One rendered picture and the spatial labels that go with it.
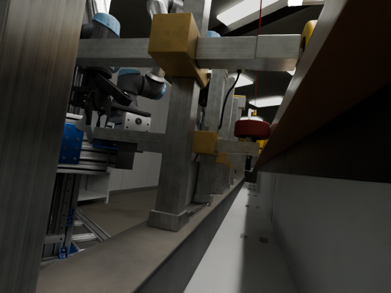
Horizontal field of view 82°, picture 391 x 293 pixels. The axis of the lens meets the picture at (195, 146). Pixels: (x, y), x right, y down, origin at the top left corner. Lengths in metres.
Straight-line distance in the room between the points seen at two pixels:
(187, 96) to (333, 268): 0.27
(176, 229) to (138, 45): 0.26
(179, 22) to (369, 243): 0.28
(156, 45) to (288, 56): 0.15
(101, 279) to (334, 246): 0.22
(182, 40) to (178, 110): 0.10
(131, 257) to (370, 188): 0.21
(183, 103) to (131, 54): 0.10
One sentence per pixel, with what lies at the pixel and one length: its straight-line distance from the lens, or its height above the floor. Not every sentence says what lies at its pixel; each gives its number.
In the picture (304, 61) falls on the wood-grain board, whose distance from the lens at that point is 0.21.
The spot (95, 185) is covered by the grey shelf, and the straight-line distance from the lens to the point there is 4.04.
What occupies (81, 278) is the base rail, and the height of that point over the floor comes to 0.70.
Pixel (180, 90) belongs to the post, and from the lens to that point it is 0.34.
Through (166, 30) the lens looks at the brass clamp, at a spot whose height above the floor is 0.95.
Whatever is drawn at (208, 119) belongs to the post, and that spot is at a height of 0.91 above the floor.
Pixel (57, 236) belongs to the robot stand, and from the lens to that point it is 1.36.
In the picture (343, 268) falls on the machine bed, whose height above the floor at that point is 0.72.
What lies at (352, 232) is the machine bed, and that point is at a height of 0.75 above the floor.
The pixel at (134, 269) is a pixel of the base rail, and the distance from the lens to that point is 0.23.
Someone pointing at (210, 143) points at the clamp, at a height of 0.84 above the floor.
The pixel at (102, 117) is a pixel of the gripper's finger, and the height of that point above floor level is 0.89.
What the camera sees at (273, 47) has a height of 0.94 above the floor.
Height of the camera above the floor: 0.80
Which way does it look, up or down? 4 degrees up
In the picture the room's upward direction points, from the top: 7 degrees clockwise
